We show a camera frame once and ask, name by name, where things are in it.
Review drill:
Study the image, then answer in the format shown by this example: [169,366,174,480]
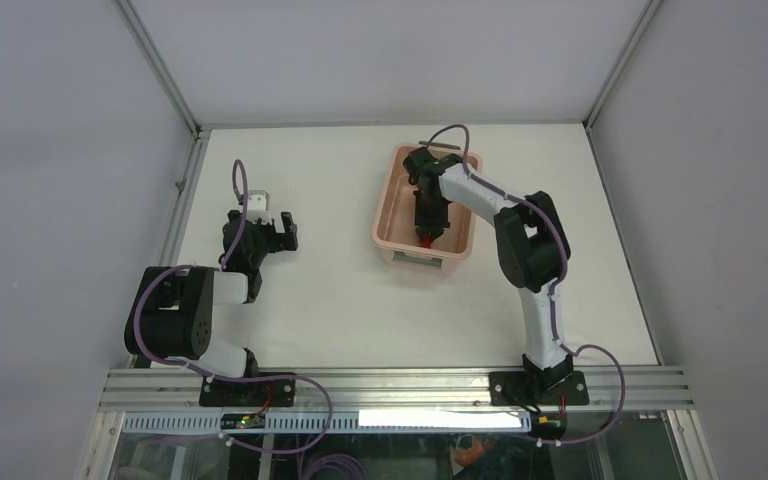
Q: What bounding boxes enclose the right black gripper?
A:
[414,189,451,241]

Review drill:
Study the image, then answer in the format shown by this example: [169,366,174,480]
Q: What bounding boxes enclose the red black screwdriver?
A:
[419,232,435,249]

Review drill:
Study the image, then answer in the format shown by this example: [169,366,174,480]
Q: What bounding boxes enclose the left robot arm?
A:
[124,210,298,406]

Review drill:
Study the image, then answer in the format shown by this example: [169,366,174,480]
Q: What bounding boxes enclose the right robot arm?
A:
[403,147,573,405]

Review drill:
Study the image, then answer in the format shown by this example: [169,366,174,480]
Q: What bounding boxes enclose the pink plastic bin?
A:
[371,143,476,275]

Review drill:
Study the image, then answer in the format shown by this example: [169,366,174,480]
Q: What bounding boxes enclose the orange object under table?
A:
[451,434,495,469]

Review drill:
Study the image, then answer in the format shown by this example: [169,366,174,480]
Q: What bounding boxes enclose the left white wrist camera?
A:
[245,190,273,225]

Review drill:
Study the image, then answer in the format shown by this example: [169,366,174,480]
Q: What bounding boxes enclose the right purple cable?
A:
[423,123,626,446]

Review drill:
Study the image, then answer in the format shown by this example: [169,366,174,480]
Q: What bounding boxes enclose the purple cable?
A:
[132,159,334,456]
[423,123,626,446]

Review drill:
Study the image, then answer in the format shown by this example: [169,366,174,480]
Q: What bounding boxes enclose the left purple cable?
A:
[132,159,334,456]

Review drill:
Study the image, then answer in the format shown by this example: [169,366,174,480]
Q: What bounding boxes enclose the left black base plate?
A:
[198,375,296,409]

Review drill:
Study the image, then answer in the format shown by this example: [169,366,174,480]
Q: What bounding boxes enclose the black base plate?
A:
[488,370,590,407]
[198,375,296,409]

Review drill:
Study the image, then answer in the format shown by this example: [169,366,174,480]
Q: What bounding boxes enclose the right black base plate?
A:
[488,370,590,407]

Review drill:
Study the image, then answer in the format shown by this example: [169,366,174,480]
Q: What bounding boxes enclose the white slotted cable duct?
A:
[122,409,531,436]

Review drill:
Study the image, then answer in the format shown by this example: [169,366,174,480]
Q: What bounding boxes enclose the aluminium mounting rail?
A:
[99,366,695,412]

